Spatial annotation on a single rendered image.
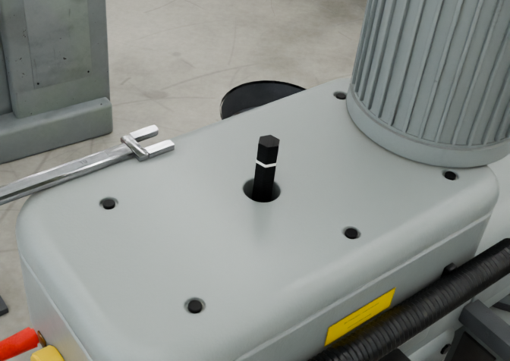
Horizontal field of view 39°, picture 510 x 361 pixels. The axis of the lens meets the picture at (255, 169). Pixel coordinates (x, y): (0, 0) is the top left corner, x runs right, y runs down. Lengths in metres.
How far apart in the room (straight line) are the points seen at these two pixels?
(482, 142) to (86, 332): 0.44
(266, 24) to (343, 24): 0.56
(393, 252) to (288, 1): 4.77
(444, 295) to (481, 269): 0.06
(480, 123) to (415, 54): 0.10
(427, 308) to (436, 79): 0.23
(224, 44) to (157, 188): 4.08
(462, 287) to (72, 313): 0.40
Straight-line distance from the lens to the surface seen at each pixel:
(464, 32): 0.70
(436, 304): 0.75
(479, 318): 0.99
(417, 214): 0.71
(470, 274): 0.79
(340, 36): 5.03
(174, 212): 0.67
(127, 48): 4.66
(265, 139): 0.66
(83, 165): 0.71
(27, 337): 0.81
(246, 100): 3.24
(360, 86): 0.79
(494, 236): 0.95
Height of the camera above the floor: 2.35
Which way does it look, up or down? 39 degrees down
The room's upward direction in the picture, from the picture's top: 7 degrees clockwise
